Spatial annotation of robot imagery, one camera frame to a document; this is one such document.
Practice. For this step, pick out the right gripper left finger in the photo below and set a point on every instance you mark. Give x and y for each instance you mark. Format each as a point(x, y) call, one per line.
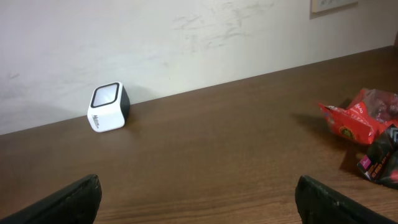
point(76, 203)

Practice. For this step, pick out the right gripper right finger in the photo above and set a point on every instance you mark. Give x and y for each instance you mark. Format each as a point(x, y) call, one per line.
point(318, 204)

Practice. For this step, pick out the silver dark snack packet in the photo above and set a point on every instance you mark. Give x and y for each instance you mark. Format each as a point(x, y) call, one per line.
point(379, 164)

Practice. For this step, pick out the red snack bag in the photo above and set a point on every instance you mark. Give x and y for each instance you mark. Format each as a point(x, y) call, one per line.
point(369, 114)

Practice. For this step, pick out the white barcode scanner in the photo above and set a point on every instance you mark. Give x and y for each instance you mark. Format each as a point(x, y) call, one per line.
point(109, 107)

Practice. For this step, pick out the wall thermostat panel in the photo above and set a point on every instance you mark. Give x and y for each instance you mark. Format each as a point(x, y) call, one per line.
point(325, 5)

